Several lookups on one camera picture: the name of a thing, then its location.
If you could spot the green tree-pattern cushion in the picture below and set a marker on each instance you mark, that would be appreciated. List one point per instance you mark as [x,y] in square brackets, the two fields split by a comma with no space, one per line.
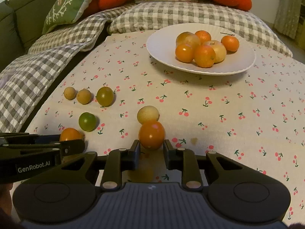
[64,7]

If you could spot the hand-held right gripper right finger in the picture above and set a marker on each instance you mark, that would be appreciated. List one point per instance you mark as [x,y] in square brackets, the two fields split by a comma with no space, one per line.
[168,153]

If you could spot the orange tangerine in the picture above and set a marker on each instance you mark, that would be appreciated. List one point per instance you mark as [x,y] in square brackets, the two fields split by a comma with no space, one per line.
[204,56]
[184,52]
[230,43]
[151,134]
[203,36]
[70,133]

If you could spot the bright green citrus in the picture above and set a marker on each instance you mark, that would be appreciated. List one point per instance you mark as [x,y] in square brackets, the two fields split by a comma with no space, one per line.
[87,121]

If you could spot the small yellow citrus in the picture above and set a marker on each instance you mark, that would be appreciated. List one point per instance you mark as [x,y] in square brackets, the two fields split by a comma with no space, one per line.
[69,93]
[84,96]
[147,114]

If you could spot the white plate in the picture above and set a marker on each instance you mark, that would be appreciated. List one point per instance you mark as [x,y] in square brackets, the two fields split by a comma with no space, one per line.
[162,52]

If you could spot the dull green citrus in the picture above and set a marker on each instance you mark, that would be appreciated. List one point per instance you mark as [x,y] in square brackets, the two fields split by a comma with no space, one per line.
[104,96]

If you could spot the large round yellow pear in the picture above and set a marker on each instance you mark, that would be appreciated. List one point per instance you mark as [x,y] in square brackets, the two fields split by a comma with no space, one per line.
[187,38]

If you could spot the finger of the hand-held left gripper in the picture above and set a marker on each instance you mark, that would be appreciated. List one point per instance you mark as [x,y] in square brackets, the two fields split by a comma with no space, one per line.
[71,148]
[23,138]

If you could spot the large grey gingham quilt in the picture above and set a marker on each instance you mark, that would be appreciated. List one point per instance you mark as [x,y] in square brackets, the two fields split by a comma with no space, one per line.
[31,81]

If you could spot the cherry print cloth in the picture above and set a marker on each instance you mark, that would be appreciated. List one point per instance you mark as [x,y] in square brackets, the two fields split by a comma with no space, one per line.
[214,105]

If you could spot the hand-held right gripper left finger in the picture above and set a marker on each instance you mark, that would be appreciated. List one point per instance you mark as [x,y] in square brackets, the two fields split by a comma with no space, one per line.
[137,152]

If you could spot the beige curtain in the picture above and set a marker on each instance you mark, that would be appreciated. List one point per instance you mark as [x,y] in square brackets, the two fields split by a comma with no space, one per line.
[286,12]

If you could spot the pale apple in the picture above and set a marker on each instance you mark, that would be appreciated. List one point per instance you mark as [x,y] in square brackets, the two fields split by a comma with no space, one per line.
[219,50]

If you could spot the green sofa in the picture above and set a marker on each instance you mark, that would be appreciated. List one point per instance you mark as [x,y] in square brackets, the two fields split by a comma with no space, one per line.
[14,28]

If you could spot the grey gingham cushion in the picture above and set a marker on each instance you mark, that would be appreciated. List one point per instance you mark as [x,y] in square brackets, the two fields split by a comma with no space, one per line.
[71,35]
[166,14]

